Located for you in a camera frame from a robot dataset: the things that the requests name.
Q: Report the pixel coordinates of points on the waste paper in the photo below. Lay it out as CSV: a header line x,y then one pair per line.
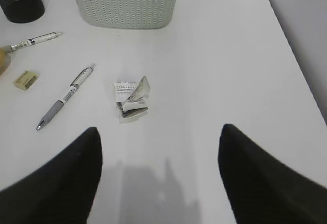
x,y
131,99

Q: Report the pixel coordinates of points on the pale green plastic basket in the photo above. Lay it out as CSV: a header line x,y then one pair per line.
x,y
127,14

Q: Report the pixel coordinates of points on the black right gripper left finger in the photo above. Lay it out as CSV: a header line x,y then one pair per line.
x,y
61,191

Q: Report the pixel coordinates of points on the yellow eraser right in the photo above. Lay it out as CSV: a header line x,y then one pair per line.
x,y
25,80

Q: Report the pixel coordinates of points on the grey grip clear pen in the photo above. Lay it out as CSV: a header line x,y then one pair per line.
x,y
58,105

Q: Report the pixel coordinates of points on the cream barrel pen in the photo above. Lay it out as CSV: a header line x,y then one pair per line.
x,y
31,42

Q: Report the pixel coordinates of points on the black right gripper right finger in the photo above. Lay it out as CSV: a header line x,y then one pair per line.
x,y
262,189

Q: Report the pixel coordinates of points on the yellow mango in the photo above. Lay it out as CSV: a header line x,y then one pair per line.
x,y
5,61

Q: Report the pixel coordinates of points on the black mesh pen holder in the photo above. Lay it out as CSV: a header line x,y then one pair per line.
x,y
22,11

